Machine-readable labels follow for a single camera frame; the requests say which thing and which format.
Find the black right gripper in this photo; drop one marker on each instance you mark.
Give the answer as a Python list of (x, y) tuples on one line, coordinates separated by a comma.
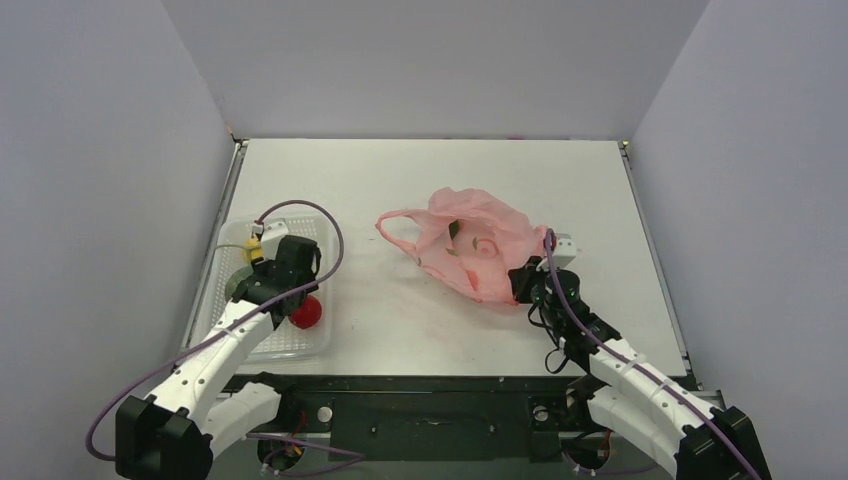
[(522, 282)]

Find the pink printed plastic bag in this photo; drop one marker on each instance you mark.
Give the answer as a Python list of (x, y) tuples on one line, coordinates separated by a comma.
[(493, 239)]

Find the white plastic basket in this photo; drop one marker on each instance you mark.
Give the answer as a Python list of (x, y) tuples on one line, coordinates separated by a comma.
[(287, 341)]

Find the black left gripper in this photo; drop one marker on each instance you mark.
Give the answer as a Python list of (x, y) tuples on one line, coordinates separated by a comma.
[(264, 265)]

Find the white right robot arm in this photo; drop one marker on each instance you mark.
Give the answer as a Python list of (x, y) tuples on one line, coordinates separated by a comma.
[(685, 435)]

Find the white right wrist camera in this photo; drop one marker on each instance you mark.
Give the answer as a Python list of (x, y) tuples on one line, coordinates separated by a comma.
[(563, 250)]

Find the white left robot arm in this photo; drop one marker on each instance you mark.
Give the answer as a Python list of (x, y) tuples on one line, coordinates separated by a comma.
[(179, 428)]

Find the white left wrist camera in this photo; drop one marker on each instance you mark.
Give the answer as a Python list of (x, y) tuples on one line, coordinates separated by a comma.
[(269, 234)]

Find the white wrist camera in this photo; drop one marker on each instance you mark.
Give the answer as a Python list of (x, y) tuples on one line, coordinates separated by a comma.
[(563, 250), (269, 234)]

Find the yellow fake pear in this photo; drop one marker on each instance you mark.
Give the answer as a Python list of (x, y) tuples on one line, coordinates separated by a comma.
[(253, 251)]

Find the dark green fake lime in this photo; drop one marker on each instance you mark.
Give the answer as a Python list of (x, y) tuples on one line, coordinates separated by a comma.
[(453, 229)]

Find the red fake fruit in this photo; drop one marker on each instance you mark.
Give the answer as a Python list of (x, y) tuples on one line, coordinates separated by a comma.
[(308, 315)]

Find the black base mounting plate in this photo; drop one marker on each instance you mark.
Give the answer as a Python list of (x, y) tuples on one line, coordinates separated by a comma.
[(415, 418)]

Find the grey green fake avocado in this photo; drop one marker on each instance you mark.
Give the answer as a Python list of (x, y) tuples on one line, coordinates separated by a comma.
[(235, 280)]

